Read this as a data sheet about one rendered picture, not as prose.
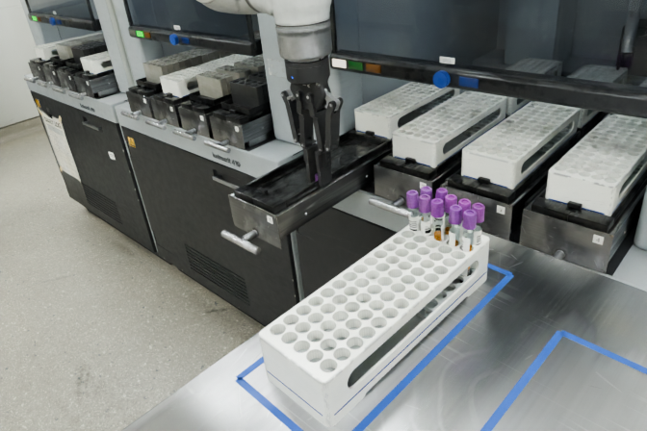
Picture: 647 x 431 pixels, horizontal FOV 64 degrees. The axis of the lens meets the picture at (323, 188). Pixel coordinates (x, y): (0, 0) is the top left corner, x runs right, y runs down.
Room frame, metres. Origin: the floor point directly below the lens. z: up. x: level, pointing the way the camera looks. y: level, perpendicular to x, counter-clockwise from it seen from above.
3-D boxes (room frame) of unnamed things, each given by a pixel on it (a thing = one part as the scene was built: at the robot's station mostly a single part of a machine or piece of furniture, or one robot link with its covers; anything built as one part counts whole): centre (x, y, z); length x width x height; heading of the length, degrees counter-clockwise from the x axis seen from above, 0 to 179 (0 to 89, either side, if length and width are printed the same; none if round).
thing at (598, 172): (0.78, -0.50, 0.83); 0.30 x 0.10 x 0.06; 134
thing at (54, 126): (2.22, 1.19, 0.43); 0.27 x 0.02 x 0.36; 44
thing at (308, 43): (0.87, 0.01, 1.07); 0.09 x 0.09 x 0.06
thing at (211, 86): (1.43, 0.28, 0.85); 0.12 x 0.02 x 0.06; 45
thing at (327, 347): (0.46, -0.06, 0.85); 0.30 x 0.10 x 0.06; 132
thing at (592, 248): (0.87, -0.59, 0.78); 0.73 x 0.14 x 0.09; 134
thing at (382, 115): (1.15, -0.22, 0.83); 0.30 x 0.10 x 0.06; 134
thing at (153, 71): (1.65, 0.50, 0.85); 0.12 x 0.02 x 0.06; 45
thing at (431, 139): (1.00, -0.28, 0.83); 0.30 x 0.10 x 0.06; 134
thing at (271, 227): (1.03, -0.10, 0.78); 0.73 x 0.14 x 0.09; 134
